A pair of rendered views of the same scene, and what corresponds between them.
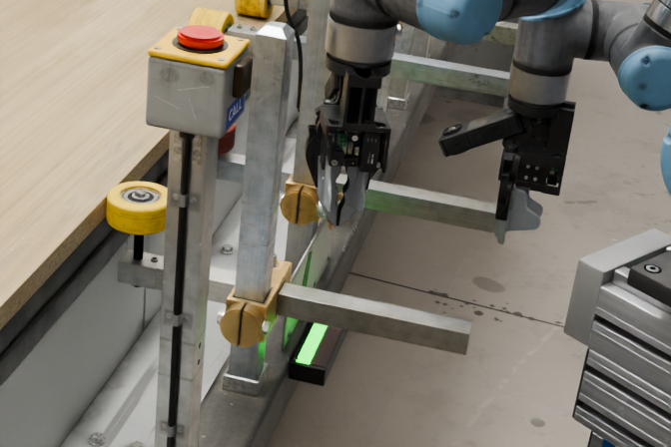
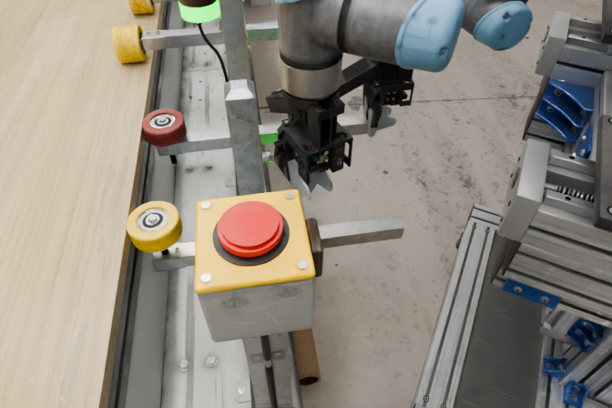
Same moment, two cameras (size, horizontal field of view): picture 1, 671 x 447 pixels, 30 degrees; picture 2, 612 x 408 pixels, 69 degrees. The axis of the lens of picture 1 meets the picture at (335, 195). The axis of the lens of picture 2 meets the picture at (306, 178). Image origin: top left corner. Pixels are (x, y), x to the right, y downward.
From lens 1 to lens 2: 87 cm
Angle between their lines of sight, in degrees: 25
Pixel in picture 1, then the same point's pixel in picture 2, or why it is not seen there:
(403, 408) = (276, 175)
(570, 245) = not seen: hidden behind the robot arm
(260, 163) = (251, 189)
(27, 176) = (55, 232)
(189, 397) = not seen: outside the picture
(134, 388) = (187, 306)
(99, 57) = (58, 83)
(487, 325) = not seen: hidden behind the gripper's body
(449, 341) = (392, 234)
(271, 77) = (248, 130)
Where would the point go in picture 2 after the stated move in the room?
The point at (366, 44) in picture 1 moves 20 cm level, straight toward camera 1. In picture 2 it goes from (327, 80) to (410, 204)
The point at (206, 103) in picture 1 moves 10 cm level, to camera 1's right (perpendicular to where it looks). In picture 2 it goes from (290, 310) to (429, 266)
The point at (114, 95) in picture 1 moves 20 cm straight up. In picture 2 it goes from (85, 117) to (43, 20)
